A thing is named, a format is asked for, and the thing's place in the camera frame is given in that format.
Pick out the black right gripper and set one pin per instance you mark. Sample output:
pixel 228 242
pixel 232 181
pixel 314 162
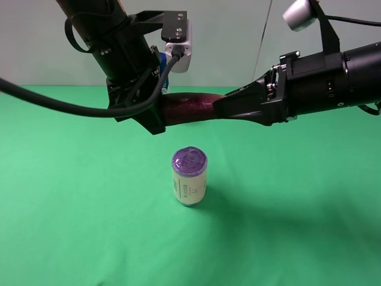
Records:
pixel 295 87

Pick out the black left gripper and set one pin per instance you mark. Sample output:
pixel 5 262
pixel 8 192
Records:
pixel 138 91

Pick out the purple eggplant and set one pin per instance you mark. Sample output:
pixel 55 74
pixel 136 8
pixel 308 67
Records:
pixel 188 107

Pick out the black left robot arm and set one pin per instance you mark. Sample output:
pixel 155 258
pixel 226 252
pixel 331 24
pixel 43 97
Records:
pixel 103 29

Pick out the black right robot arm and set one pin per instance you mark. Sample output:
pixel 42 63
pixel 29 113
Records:
pixel 362 76

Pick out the purple bag roll paper label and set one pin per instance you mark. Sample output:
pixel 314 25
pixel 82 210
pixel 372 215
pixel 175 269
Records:
pixel 189 166

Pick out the green table cloth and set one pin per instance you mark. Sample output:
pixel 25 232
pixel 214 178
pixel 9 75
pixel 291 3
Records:
pixel 91 202

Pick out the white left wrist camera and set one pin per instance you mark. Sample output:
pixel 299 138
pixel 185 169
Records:
pixel 177 35

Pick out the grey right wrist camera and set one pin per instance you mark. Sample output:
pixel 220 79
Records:
pixel 303 13

